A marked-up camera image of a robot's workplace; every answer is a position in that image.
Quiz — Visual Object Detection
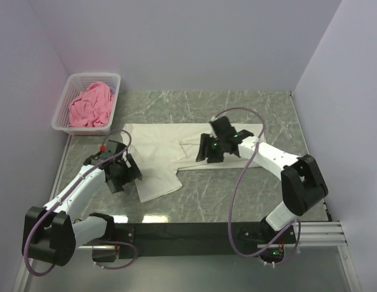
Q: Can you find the cream white t shirt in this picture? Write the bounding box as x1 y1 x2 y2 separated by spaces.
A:
123 122 267 204

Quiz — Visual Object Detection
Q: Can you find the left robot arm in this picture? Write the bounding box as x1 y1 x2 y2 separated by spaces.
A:
22 140 142 266

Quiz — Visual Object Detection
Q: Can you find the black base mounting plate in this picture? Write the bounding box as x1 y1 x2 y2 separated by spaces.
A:
91 221 296 263

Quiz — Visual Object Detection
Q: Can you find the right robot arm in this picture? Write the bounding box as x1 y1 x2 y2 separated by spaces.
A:
196 116 328 240

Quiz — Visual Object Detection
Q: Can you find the pink t shirt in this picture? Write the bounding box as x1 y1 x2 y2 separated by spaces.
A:
69 82 115 128

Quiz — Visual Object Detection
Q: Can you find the white plastic laundry basket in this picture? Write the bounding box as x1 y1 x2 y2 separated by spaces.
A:
51 72 121 136

